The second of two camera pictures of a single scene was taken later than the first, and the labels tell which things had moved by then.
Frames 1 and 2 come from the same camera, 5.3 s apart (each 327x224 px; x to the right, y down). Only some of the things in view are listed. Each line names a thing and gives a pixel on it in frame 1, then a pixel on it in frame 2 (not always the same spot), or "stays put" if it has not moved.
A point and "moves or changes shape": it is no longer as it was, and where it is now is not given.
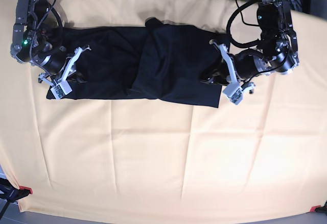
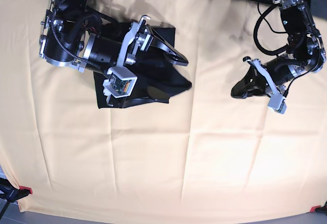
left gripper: (57, 63) -> (108, 54)
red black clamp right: (319, 208) stays put
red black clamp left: (12, 193) stays put
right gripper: (247, 64) -> (283, 69)
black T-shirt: (154, 61) moves or changes shape
